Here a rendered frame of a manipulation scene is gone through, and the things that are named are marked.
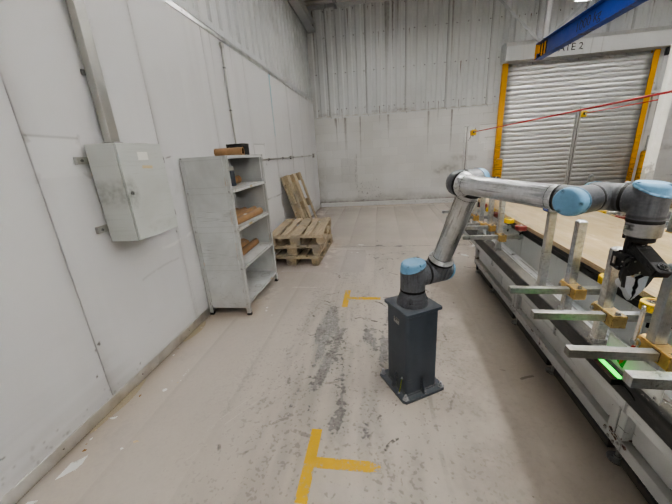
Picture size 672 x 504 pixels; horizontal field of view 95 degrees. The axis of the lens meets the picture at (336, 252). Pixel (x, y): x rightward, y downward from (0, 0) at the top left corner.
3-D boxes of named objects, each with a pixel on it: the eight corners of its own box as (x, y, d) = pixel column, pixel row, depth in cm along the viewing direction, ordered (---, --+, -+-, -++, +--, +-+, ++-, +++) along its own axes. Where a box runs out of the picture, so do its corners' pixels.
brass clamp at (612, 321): (608, 328, 117) (611, 316, 116) (587, 311, 130) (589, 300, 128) (627, 328, 116) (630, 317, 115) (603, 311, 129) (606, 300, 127)
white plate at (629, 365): (657, 405, 96) (666, 379, 93) (603, 354, 121) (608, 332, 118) (659, 406, 96) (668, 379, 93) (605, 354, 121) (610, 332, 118)
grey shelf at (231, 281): (210, 314, 318) (177, 158, 271) (245, 280, 403) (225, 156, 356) (251, 315, 312) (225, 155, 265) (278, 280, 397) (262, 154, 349)
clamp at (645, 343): (666, 372, 94) (670, 358, 92) (633, 345, 106) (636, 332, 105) (687, 373, 93) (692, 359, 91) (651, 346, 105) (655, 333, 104)
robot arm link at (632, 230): (674, 225, 90) (636, 225, 91) (670, 241, 91) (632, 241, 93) (650, 218, 98) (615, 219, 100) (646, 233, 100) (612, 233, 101)
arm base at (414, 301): (408, 312, 180) (408, 297, 177) (391, 299, 197) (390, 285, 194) (434, 305, 187) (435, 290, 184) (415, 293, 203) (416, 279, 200)
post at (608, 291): (591, 357, 129) (616, 248, 115) (586, 352, 133) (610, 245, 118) (600, 357, 129) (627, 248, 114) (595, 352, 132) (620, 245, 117)
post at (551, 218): (537, 290, 175) (550, 212, 161) (534, 287, 179) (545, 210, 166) (546, 291, 174) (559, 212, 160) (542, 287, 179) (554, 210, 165)
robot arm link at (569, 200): (434, 170, 150) (586, 185, 91) (454, 168, 154) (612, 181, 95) (433, 194, 154) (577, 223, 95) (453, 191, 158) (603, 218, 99)
